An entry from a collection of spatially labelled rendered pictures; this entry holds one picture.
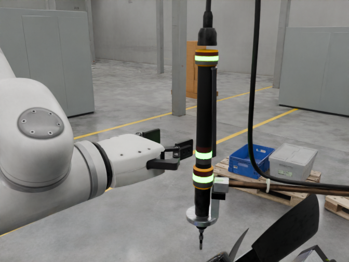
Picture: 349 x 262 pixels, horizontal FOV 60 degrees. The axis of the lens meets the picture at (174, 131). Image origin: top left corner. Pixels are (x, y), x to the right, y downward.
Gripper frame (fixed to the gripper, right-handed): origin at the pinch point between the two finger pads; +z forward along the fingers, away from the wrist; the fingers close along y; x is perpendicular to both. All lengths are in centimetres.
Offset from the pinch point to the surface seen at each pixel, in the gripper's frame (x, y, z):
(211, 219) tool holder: -19.4, 2.9, 9.8
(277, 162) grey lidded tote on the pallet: -118, -106, 271
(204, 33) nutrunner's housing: 19.0, 0.4, 8.1
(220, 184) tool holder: -11.1, 3.8, 11.0
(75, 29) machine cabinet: 26, -594, 294
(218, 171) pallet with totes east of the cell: -148, -175, 255
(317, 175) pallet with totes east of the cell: -147, -81, 333
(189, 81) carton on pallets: -113, -571, 629
